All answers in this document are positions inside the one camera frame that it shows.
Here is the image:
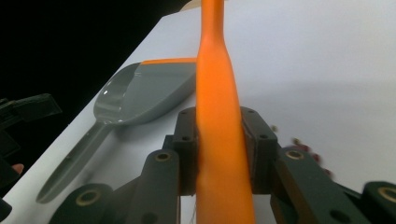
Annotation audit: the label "wooden table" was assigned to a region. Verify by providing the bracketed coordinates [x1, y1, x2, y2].
[179, 0, 204, 13]

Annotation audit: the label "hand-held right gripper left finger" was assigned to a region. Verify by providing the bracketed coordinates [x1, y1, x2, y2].
[163, 106, 199, 197]

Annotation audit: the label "grey dustpan with orange edge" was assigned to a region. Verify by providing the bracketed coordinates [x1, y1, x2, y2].
[35, 57, 198, 205]

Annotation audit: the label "red beans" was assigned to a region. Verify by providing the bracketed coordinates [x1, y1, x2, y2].
[270, 124, 334, 179]

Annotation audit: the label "orange brush with grey bristles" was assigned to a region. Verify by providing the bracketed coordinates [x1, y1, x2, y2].
[194, 0, 257, 224]

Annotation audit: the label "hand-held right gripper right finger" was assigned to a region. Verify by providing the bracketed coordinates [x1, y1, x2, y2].
[241, 106, 280, 195]

